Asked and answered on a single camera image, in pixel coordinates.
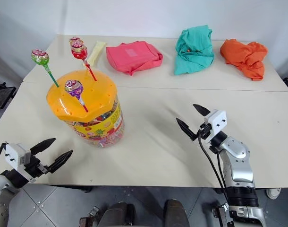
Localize green wrapped lollipop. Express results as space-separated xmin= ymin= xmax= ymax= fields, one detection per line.
xmin=31 ymin=48 xmax=60 ymax=88

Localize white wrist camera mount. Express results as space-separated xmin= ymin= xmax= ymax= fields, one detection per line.
xmin=203 ymin=109 xmax=228 ymax=145
xmin=5 ymin=142 xmax=37 ymax=183

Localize teal crumpled cloth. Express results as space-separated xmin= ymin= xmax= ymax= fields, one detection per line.
xmin=173 ymin=24 xmax=215 ymax=76

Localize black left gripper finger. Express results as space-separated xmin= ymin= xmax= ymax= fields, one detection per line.
xmin=30 ymin=138 xmax=57 ymax=157
xmin=49 ymin=149 xmax=74 ymax=175

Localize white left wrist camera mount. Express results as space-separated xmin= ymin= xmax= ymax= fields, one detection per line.
xmin=5 ymin=142 xmax=37 ymax=183

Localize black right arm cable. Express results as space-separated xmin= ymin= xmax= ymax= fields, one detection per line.
xmin=214 ymin=150 xmax=229 ymax=192
xmin=197 ymin=132 xmax=230 ymax=205

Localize orange crumpled cloth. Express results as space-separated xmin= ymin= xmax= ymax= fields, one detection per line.
xmin=220 ymin=38 xmax=269 ymax=82

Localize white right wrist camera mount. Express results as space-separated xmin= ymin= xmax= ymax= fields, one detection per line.
xmin=203 ymin=109 xmax=228 ymax=145

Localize purple wrapped lollipop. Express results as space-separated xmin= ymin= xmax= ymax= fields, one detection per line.
xmin=64 ymin=79 xmax=89 ymax=113

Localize pink folded cloth bag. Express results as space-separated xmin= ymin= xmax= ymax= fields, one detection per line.
xmin=106 ymin=41 xmax=164 ymax=76

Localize white caster wheel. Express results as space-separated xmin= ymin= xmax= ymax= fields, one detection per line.
xmin=266 ymin=187 xmax=282 ymax=200

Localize pale yellow snack packet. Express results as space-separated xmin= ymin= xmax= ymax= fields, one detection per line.
xmin=86 ymin=41 xmax=107 ymax=67

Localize orange perforated jar lid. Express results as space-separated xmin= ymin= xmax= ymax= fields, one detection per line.
xmin=46 ymin=69 xmax=122 ymax=122

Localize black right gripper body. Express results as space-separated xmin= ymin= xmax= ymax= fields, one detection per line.
xmin=191 ymin=121 xmax=212 ymax=142

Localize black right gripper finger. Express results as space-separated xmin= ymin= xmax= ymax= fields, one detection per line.
xmin=192 ymin=104 xmax=212 ymax=117
xmin=176 ymin=118 xmax=199 ymax=141

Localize dark rounded shape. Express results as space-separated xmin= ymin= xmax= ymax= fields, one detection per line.
xmin=102 ymin=201 xmax=136 ymax=227
xmin=163 ymin=199 xmax=190 ymax=227

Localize black metal chair frame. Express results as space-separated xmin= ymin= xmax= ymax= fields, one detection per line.
xmin=0 ymin=79 xmax=17 ymax=111

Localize red wrapped lollipop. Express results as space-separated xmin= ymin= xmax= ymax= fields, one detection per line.
xmin=68 ymin=36 xmax=85 ymax=48
xmin=71 ymin=44 xmax=98 ymax=82

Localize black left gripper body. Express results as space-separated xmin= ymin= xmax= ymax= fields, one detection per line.
xmin=23 ymin=154 xmax=53 ymax=182

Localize clear lollipop jar colourful label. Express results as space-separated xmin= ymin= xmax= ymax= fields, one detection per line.
xmin=62 ymin=94 xmax=126 ymax=148

